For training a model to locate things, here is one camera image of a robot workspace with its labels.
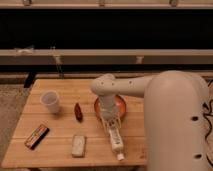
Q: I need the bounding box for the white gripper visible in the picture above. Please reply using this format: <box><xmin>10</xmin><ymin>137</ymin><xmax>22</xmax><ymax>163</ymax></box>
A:
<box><xmin>100</xmin><ymin>106</ymin><xmax>122</xmax><ymax>133</ymax></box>

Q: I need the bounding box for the white plastic bottle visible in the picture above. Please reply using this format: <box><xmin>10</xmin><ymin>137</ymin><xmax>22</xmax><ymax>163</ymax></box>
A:
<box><xmin>109</xmin><ymin>129</ymin><xmax>124</xmax><ymax>161</ymax></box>

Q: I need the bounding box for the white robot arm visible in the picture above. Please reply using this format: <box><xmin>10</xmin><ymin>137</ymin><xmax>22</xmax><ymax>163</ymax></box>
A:
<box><xmin>91</xmin><ymin>71</ymin><xmax>209</xmax><ymax>171</ymax></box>

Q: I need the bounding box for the orange ceramic bowl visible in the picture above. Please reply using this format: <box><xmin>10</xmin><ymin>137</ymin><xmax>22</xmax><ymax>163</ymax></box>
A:
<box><xmin>94</xmin><ymin>95</ymin><xmax>126</xmax><ymax>120</ymax></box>

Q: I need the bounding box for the dark red chili pepper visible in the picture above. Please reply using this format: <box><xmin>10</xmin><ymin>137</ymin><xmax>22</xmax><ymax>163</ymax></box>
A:
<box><xmin>74</xmin><ymin>103</ymin><xmax>83</xmax><ymax>122</ymax></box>

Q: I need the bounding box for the white sponge block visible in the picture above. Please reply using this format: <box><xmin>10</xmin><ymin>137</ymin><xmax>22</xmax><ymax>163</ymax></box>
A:
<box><xmin>71</xmin><ymin>135</ymin><xmax>86</xmax><ymax>157</ymax></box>

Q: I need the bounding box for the wooden table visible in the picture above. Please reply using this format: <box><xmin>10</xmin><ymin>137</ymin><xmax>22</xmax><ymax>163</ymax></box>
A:
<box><xmin>2</xmin><ymin>79</ymin><xmax>147</xmax><ymax>168</ymax></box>

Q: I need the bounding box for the translucent plastic cup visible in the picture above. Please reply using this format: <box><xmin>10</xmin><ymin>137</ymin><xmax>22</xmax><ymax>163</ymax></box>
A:
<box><xmin>40</xmin><ymin>90</ymin><xmax>60</xmax><ymax>114</ymax></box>

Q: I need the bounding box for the black orange rectangular box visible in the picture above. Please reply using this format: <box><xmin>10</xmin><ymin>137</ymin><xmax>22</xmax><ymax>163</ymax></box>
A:
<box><xmin>24</xmin><ymin>124</ymin><xmax>50</xmax><ymax>150</ymax></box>

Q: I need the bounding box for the black cable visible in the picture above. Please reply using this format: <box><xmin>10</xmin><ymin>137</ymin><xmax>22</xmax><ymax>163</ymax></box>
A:
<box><xmin>201</xmin><ymin>79</ymin><xmax>213</xmax><ymax>168</ymax></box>

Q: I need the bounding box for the grey metal rail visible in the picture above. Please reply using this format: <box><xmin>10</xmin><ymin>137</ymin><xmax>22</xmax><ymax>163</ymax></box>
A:
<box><xmin>0</xmin><ymin>49</ymin><xmax>213</xmax><ymax>65</ymax></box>

